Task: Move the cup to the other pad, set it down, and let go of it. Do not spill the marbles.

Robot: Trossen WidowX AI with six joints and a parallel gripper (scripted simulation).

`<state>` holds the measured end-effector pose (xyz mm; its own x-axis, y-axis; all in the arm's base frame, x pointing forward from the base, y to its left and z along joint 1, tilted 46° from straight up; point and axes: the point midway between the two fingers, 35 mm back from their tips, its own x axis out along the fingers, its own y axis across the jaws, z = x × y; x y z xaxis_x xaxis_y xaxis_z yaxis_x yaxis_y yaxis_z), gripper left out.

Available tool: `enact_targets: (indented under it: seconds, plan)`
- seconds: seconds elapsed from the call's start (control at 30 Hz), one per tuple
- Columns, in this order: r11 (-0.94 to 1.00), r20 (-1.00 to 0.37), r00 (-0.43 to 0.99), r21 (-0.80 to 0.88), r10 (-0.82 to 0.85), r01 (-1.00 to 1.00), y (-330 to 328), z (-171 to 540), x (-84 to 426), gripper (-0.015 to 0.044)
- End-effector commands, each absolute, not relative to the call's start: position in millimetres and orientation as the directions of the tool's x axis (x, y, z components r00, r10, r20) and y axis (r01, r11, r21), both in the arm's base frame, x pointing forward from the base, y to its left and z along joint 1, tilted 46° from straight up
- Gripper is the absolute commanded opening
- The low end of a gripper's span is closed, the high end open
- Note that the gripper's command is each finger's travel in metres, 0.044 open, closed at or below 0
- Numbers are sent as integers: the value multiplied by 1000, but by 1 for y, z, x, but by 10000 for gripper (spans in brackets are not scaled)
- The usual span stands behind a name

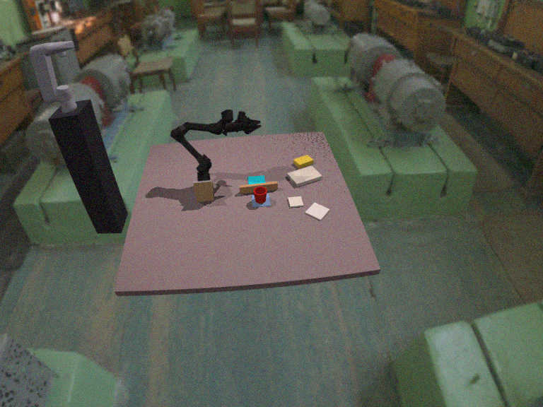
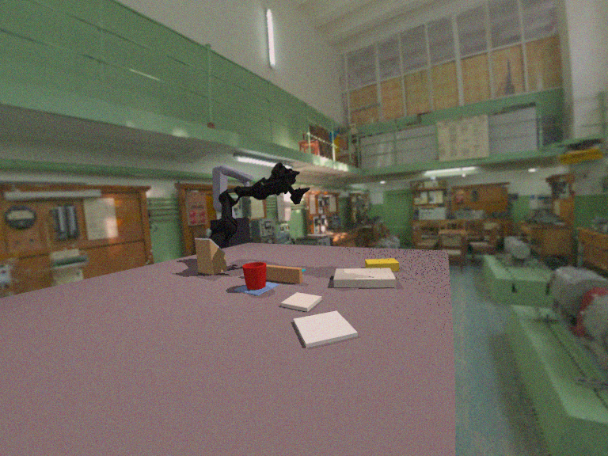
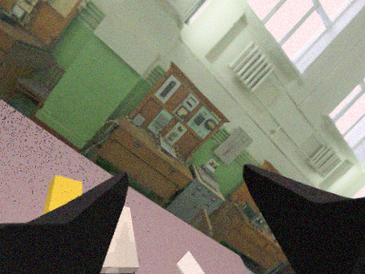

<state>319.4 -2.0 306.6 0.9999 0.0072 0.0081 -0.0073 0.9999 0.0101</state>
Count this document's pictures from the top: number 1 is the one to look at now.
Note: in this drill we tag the orange flat bar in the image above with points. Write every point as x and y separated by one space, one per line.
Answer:
249 188

